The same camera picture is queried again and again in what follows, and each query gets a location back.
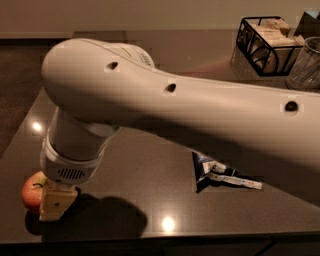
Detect red green apple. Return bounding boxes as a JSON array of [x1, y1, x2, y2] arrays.
[[21, 171, 46, 214]]

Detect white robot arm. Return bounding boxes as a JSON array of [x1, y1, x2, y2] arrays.
[[40, 38, 320, 221]]

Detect napkin packets in basket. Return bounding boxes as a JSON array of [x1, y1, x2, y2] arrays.
[[249, 18, 305, 75]]

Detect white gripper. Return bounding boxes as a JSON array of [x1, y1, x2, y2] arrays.
[[39, 108, 121, 222]]

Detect black wire basket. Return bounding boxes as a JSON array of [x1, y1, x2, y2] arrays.
[[236, 16, 305, 76]]

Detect clear drinking glass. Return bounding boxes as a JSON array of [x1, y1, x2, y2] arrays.
[[285, 37, 320, 93]]

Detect blue white chip bag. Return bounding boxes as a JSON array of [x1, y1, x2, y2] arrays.
[[192, 152, 263, 193]]

